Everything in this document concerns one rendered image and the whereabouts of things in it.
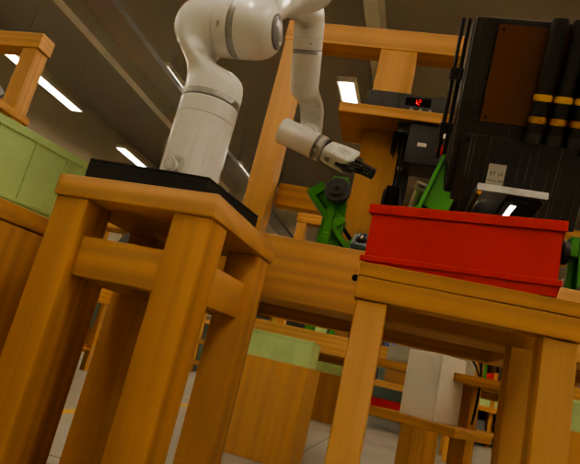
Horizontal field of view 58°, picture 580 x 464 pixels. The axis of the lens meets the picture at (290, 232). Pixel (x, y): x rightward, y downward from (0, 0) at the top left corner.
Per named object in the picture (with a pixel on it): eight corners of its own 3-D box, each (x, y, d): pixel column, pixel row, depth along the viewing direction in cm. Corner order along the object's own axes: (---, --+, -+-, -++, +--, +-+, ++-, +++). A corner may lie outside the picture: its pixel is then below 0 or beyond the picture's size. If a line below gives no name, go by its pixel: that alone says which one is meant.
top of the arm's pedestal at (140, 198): (213, 216, 83) (219, 193, 84) (52, 192, 93) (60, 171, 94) (272, 264, 113) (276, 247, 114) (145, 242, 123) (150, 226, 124)
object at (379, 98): (407, 110, 186) (411, 93, 188) (365, 105, 189) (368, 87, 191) (406, 120, 193) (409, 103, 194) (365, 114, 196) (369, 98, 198)
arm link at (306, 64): (307, 51, 170) (299, 144, 180) (287, 49, 156) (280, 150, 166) (333, 52, 167) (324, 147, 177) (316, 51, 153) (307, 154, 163)
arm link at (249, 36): (202, 64, 112) (272, 71, 107) (192, 5, 105) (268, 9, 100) (284, 4, 149) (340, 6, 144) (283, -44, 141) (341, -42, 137)
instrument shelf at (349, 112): (617, 145, 166) (618, 134, 167) (338, 110, 185) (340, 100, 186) (586, 176, 190) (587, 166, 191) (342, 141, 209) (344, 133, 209)
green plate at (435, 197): (439, 229, 142) (470, 163, 145) (410, 217, 144) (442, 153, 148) (434, 241, 153) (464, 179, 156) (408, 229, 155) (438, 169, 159)
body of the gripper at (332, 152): (319, 143, 159) (352, 158, 156) (331, 134, 167) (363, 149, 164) (312, 164, 163) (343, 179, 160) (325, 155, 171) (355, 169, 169)
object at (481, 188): (548, 204, 122) (549, 192, 122) (475, 193, 125) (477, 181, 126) (507, 247, 159) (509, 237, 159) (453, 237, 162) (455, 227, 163)
